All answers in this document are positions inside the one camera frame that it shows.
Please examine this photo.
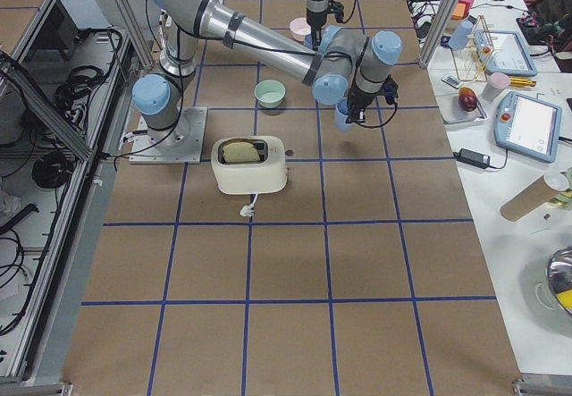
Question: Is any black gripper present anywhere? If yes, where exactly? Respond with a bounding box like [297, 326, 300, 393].
[346, 86, 380, 123]
[306, 0, 344, 38]

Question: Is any blue cup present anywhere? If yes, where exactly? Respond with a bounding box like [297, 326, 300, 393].
[448, 21, 473, 51]
[334, 98, 353, 132]

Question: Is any pink bowl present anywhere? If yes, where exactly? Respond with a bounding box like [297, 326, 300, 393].
[289, 17, 311, 42]

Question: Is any green bowl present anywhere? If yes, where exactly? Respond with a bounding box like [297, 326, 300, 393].
[254, 80, 286, 109]

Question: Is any metal tray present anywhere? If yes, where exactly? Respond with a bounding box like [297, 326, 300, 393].
[437, 94, 488, 127]

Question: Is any small remote control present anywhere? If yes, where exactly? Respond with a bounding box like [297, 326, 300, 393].
[442, 74, 462, 89]

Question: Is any red apple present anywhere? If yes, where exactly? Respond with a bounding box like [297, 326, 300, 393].
[458, 87, 478, 112]

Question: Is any blue cup on rack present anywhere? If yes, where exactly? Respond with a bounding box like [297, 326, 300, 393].
[448, 21, 473, 51]

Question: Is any black power adapter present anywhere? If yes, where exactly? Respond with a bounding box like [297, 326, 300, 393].
[453, 148, 490, 169]

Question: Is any cream toaster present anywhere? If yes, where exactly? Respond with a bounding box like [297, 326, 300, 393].
[211, 136, 287, 195]

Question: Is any toast slice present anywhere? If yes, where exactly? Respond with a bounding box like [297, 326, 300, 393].
[223, 141, 260, 164]

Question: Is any pink white cup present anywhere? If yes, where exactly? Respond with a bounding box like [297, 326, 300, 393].
[481, 72, 510, 102]

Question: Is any teach pendant far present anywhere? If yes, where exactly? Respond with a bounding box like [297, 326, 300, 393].
[474, 29, 537, 77]

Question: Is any teach pendant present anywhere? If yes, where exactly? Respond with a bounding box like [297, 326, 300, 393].
[474, 29, 537, 77]
[493, 92, 562, 164]

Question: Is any teach pendant near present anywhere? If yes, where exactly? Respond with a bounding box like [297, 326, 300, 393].
[493, 92, 562, 164]

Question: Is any cardboard tube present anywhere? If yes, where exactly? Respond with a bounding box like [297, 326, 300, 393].
[500, 172, 569, 222]

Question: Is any steel mixing bowl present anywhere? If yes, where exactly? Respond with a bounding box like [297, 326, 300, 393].
[534, 246, 571, 317]

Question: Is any gold wire rack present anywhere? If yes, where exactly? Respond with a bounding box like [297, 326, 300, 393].
[452, 15, 497, 83]

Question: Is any aluminium frame post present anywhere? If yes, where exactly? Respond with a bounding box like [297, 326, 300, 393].
[418, 0, 458, 69]

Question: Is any toaster cord plug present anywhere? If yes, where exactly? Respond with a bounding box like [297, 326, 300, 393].
[240, 194, 258, 218]

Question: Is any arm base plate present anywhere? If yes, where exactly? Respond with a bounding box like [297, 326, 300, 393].
[129, 106, 208, 164]

